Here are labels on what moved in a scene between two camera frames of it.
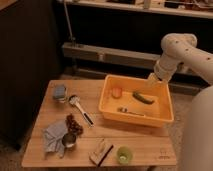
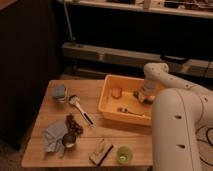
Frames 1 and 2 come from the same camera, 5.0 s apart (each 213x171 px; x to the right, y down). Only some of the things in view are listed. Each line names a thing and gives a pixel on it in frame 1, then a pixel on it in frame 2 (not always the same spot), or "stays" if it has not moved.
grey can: [59, 91] stays
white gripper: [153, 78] → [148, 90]
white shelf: [187, 8] stays
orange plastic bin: [135, 100] stays
